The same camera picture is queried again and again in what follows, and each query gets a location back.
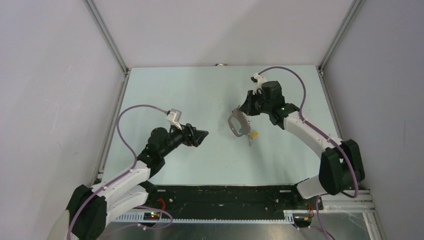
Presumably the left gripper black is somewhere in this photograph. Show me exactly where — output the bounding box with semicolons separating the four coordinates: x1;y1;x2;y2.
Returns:
160;120;208;158

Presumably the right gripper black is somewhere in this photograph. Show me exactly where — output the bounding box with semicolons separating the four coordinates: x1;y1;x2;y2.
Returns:
239;90;272;117

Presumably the silver key with yellow tag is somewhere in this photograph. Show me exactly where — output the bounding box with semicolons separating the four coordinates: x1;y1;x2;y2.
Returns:
248;135;253;147

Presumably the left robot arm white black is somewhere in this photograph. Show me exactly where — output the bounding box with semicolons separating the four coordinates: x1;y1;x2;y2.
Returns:
65;123;209;240

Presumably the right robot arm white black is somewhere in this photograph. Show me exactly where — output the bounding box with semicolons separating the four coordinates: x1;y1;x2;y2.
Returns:
238;77;365;209

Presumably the left controller board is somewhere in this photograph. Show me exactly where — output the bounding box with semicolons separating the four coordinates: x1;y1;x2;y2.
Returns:
143;211;162;221

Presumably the controller board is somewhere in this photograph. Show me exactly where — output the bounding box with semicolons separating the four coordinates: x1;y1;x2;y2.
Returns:
143;211;162;221
293;215;313;222

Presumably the right controller board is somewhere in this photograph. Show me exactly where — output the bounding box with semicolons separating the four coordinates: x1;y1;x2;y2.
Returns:
293;215;313;222

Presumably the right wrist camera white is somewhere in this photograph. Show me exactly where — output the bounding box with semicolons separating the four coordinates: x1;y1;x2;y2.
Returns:
250;73;268;95

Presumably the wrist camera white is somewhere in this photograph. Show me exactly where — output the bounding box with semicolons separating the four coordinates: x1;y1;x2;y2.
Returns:
250;73;268;95
166;108;183;130

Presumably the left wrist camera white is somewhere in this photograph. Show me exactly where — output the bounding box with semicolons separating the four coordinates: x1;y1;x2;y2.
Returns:
166;108;183;130

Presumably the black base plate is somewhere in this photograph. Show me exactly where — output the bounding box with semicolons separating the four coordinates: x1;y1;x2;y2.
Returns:
92;178;359;221

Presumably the right aluminium frame post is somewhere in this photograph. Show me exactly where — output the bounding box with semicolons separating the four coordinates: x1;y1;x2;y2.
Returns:
317;0;365;76

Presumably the aluminium frame post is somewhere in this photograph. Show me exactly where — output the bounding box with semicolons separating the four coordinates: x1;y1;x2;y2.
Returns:
317;0;365;76
83;0;129;76

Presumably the left aluminium frame post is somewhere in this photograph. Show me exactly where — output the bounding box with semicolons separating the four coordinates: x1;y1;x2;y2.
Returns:
83;0;129;76

